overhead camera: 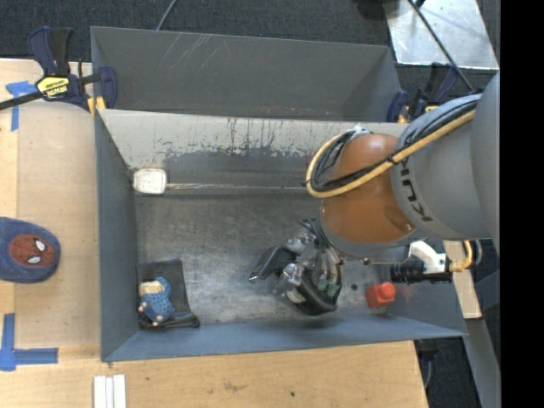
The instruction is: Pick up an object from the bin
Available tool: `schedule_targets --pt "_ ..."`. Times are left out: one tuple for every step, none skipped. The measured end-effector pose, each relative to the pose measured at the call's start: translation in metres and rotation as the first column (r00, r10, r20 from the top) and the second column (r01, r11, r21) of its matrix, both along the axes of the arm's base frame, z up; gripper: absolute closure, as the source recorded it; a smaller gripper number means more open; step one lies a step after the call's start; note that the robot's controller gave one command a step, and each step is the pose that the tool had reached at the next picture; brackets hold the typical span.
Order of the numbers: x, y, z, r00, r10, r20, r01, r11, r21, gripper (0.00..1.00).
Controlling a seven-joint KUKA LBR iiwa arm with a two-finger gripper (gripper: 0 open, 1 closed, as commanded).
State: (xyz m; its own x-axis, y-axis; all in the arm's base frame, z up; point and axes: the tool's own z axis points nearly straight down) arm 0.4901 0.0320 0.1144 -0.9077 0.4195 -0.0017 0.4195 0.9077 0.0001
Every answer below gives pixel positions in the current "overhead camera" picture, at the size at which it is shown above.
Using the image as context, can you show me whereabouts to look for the black cloth pouch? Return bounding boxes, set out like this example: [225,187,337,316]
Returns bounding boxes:
[135,258,201,331]

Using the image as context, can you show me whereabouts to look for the blue toy animal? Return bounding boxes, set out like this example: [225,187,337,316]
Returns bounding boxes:
[136,276,176,327]

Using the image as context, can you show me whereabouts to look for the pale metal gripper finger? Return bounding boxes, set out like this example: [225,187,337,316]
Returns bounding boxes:
[271,263,306,299]
[285,232,317,256]

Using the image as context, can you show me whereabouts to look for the red small block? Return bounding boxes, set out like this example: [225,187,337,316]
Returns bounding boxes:
[365,281,398,310]

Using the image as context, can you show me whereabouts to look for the pale wood board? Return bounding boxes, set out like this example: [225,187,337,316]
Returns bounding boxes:
[14,99,103,350]

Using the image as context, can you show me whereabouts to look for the grey metal bin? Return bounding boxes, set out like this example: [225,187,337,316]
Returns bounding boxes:
[88,25,469,363]

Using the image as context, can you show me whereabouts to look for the blue round spider-face pouch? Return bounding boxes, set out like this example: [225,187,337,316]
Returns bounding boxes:
[0,216,62,285]

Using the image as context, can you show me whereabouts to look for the white rounded block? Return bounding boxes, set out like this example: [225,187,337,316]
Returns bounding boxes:
[133,167,168,196]

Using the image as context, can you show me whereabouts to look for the black cylinder on white bracket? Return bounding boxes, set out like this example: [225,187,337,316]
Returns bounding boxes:
[388,239,454,286]

